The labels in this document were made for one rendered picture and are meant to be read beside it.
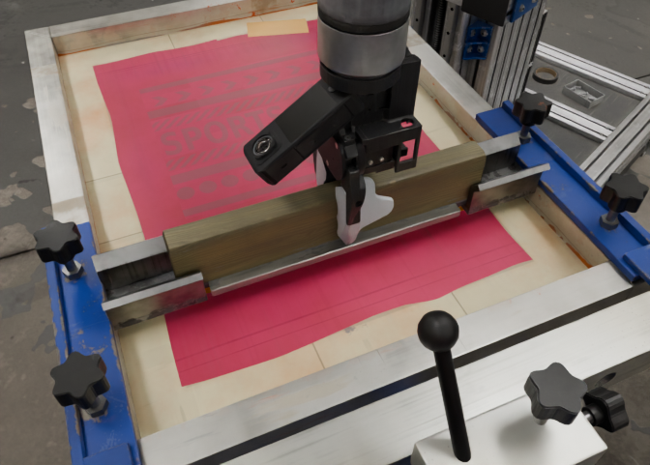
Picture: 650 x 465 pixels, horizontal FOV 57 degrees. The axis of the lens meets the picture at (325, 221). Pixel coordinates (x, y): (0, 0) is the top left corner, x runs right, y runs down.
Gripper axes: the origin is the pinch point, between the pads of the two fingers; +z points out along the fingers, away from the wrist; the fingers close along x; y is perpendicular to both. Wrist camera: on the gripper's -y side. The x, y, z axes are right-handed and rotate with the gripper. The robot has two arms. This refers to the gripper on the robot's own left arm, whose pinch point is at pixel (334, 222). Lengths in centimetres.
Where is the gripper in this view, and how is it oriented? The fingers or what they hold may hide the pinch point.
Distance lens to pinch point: 66.0
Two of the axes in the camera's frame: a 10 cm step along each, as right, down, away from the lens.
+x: -3.9, -6.7, 6.3
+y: 9.2, -2.8, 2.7
